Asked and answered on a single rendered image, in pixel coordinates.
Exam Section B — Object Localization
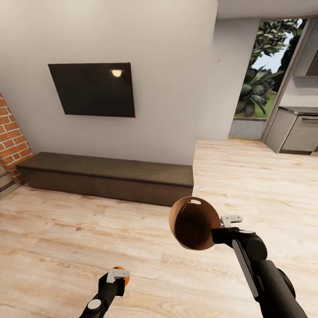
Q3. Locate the can of soda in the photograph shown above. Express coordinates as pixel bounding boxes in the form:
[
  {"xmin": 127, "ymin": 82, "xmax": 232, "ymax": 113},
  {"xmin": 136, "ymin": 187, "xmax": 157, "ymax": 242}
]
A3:
[{"xmin": 114, "ymin": 265, "xmax": 130, "ymax": 286}]

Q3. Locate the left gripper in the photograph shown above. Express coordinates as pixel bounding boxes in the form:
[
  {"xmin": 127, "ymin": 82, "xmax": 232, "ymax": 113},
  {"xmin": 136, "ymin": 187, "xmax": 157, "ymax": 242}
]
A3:
[{"xmin": 98, "ymin": 273, "xmax": 125, "ymax": 300}]

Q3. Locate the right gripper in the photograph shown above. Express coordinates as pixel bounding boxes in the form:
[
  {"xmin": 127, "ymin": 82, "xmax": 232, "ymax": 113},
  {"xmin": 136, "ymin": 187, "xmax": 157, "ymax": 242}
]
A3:
[{"xmin": 211, "ymin": 227, "xmax": 239, "ymax": 246}]

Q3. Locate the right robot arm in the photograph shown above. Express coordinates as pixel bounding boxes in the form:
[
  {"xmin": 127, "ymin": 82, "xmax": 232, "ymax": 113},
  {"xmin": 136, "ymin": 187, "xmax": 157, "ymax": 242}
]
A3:
[{"xmin": 211, "ymin": 215, "xmax": 308, "ymax": 318}]

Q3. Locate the trash can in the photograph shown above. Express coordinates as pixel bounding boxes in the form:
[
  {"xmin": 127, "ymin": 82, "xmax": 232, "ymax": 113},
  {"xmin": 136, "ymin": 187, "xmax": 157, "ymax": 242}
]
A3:
[{"xmin": 169, "ymin": 196, "xmax": 222, "ymax": 251}]

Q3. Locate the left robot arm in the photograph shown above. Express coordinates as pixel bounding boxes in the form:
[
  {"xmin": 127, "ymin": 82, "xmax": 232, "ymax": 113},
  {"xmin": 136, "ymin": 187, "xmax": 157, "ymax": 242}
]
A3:
[{"xmin": 79, "ymin": 268, "xmax": 130, "ymax": 318}]

